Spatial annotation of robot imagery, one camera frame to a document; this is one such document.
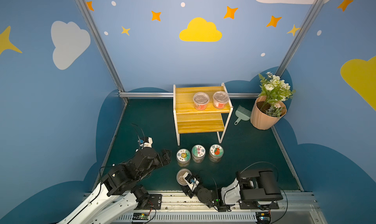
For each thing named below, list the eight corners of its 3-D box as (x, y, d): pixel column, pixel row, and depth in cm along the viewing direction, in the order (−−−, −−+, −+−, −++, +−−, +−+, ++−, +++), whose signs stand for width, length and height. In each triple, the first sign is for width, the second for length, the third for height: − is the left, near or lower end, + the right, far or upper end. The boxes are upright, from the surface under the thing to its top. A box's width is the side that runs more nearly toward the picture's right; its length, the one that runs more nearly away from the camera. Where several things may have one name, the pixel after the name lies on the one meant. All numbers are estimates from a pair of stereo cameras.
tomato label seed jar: (209, 162, 89) (210, 157, 83) (208, 149, 94) (209, 143, 89) (222, 162, 89) (225, 157, 83) (220, 149, 94) (222, 144, 89)
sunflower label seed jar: (176, 167, 87) (176, 162, 81) (177, 154, 93) (176, 148, 86) (190, 167, 87) (190, 162, 81) (190, 154, 93) (190, 148, 86)
